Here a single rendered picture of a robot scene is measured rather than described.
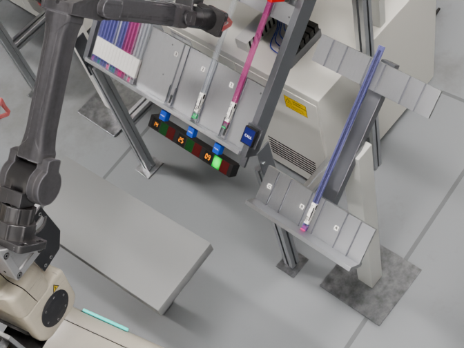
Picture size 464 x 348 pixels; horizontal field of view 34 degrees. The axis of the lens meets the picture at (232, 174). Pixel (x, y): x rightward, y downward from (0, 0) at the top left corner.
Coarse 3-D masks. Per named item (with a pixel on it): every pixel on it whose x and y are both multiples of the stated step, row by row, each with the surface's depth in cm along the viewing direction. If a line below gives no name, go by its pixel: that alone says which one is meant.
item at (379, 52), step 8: (384, 48) 180; (376, 56) 181; (376, 64) 181; (368, 72) 182; (368, 80) 182; (360, 88) 184; (360, 96) 184; (360, 104) 185; (352, 112) 186; (352, 120) 186; (344, 128) 187; (344, 136) 187; (336, 144) 189; (336, 152) 189; (336, 160) 190; (328, 168) 191; (328, 176) 191; (320, 184) 192; (320, 192) 192; (304, 224) 196
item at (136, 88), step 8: (96, 64) 242; (104, 72) 240; (112, 72) 239; (120, 80) 236; (136, 88) 233; (144, 96) 231; (152, 96) 231; (160, 104) 228; (168, 112) 226; (176, 112) 225; (184, 120) 223; (192, 120) 223; (200, 128) 220; (208, 136) 219; (216, 136) 218; (224, 144) 215; (232, 144) 216; (240, 152) 214
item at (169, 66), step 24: (168, 48) 226; (192, 48) 221; (144, 72) 233; (168, 72) 227; (192, 72) 222; (216, 72) 217; (168, 96) 228; (192, 96) 223; (216, 96) 218; (240, 96) 213; (216, 120) 219; (240, 120) 214; (240, 144) 215
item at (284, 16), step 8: (240, 0) 210; (248, 0) 208; (256, 0) 206; (264, 0) 205; (256, 8) 207; (272, 8) 204; (280, 8) 202; (288, 8) 201; (272, 16) 204; (280, 16) 203; (288, 16) 201; (288, 24) 202
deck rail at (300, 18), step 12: (300, 0) 197; (312, 0) 200; (300, 12) 198; (300, 24) 201; (288, 36) 201; (300, 36) 204; (288, 48) 202; (276, 60) 203; (288, 60) 205; (276, 72) 204; (288, 72) 208; (276, 84) 207; (264, 96) 207; (276, 96) 210; (264, 108) 208; (264, 120) 211; (264, 132) 215; (252, 156) 216
